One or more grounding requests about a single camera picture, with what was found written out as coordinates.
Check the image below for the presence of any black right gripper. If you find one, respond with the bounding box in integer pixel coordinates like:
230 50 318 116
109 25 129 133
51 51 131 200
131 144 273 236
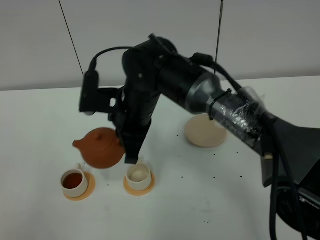
108 76 160 165

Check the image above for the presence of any brown clay teapot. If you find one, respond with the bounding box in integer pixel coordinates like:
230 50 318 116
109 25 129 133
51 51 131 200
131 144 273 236
72 127 125 169

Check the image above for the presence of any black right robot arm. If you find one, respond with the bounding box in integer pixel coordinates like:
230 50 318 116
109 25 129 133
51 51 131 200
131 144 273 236
108 35 320 239

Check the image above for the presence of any beige round teapot coaster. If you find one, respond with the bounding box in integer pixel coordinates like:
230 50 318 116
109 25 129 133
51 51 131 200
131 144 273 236
184 114 227 148

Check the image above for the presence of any right white teacup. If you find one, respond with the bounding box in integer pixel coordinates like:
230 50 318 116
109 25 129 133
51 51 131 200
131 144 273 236
125 163 152 191

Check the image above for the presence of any white teacup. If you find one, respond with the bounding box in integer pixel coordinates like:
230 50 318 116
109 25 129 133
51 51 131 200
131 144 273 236
125 163 152 191
60 163 89 198

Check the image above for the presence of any right orange saucer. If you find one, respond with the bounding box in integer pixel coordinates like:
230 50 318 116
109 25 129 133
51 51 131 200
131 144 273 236
123 171 156 196

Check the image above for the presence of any orange saucer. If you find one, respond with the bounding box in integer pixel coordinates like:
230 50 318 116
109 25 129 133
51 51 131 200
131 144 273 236
123 171 156 196
64 171 96 201

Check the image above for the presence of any left orange saucer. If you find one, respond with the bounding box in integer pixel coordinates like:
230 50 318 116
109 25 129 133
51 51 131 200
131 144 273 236
64 171 96 201

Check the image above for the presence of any left white teacup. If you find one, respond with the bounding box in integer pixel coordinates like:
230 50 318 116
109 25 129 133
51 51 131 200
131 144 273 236
60 163 89 198

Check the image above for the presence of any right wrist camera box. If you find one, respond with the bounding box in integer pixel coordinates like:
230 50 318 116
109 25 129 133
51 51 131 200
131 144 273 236
79 70 123 115

